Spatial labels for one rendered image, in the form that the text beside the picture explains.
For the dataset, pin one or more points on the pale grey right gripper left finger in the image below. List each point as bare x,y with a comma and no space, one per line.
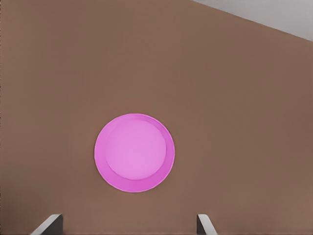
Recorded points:
50,225

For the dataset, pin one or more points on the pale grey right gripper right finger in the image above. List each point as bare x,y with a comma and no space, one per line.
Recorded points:
205,225

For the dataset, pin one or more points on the pink round plate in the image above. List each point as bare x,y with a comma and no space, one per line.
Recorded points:
134,153

